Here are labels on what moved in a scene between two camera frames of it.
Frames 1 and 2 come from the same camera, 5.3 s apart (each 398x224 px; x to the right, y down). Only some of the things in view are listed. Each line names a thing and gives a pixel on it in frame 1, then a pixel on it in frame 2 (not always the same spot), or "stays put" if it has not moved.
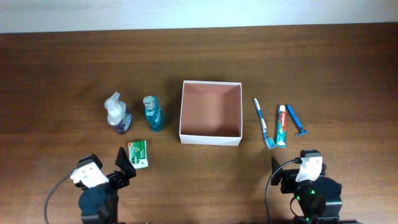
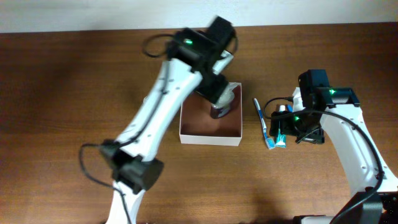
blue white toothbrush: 269,141 stays put
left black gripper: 117,179 -> 213,88
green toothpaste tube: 281,135 stays put
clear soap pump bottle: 117,114 -> 221,107
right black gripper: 288,180 -> 280,125
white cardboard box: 211,113 stays put
